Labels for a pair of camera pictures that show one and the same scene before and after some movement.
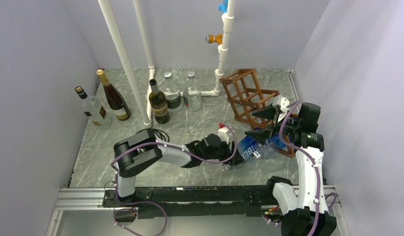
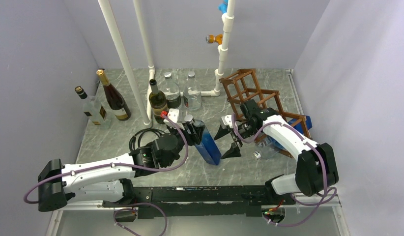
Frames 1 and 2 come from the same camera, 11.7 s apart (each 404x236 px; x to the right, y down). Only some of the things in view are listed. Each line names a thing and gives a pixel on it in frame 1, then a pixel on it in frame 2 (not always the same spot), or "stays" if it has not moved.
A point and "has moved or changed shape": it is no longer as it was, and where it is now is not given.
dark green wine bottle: (159, 104) stays
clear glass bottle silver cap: (192, 94) stays
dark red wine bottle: (115, 100) stays
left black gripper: (228, 152) -> (192, 137)
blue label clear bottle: (252, 149) has moved or changed shape
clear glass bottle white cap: (172, 92) stays
